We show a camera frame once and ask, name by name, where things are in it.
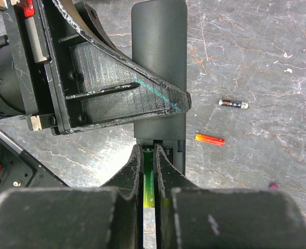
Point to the orange red battery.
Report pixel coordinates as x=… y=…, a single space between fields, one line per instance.
x=209 y=139

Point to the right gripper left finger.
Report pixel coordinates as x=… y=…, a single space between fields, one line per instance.
x=109 y=216

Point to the black silver battery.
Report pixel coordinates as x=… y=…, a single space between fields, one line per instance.
x=231 y=103

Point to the black remote control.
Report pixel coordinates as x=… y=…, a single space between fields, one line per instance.
x=159 y=46

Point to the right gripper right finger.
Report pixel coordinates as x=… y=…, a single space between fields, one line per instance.
x=188 y=216

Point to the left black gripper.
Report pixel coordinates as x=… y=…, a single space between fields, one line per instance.
x=70 y=74

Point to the green battery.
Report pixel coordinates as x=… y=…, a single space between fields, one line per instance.
x=149 y=195

